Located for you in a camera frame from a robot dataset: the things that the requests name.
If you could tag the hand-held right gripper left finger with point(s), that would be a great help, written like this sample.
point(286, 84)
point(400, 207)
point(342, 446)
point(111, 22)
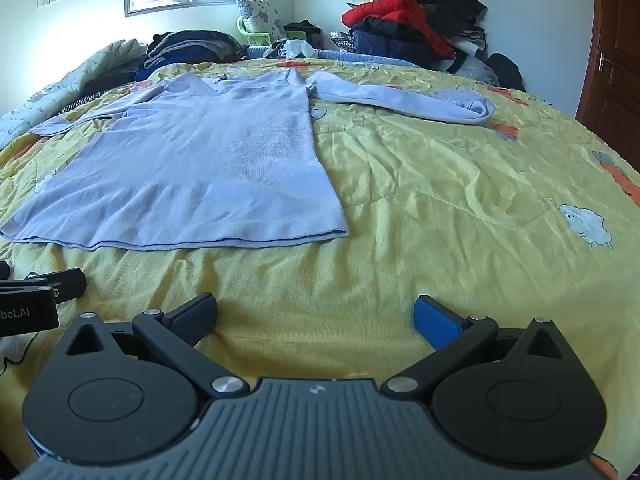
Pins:
point(192, 319)

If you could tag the pale patterned quilt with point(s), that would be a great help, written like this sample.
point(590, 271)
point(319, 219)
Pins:
point(60, 85)

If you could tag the blue knitted blanket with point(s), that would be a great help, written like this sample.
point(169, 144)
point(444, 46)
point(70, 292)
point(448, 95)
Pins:
point(350, 56)

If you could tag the lavender knit sweater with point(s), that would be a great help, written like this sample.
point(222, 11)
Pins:
point(200, 160)

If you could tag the black bag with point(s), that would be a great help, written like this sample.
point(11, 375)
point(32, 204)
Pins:
point(507, 72)

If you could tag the brown wooden door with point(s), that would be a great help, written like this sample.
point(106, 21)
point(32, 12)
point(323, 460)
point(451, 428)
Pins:
point(617, 60)

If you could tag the white plastic bag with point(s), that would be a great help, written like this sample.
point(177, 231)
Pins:
point(297, 48)

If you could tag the houndstooth cloth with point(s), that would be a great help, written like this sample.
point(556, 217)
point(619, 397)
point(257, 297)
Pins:
point(342, 41)

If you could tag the green plastic chair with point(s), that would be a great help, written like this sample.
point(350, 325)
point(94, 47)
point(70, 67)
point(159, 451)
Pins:
point(260, 37)

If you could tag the clear plastic bag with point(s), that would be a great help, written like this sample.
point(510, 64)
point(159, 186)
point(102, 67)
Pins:
point(475, 67)

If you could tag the red puffer jacket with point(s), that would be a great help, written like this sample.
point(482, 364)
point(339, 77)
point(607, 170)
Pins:
point(390, 7)

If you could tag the pile of dark folded clothes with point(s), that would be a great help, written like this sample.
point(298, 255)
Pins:
point(190, 45)

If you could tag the white floral pillow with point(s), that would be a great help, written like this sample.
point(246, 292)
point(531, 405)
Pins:
point(257, 15)

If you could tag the dark clothes on chair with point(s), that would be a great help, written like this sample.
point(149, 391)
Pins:
point(305, 30)

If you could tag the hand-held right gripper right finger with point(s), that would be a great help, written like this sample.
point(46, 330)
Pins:
point(440, 322)

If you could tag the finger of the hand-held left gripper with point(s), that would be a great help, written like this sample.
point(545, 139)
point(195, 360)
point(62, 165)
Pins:
point(65, 283)
point(4, 270)

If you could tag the navy puffer jacket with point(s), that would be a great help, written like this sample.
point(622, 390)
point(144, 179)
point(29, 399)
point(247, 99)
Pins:
point(395, 45)

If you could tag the black white striped cloth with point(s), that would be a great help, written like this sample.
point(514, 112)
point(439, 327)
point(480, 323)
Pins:
point(90, 97)

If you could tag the yellow cartoon printed quilt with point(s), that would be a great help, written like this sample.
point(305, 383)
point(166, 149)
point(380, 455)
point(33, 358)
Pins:
point(450, 185)

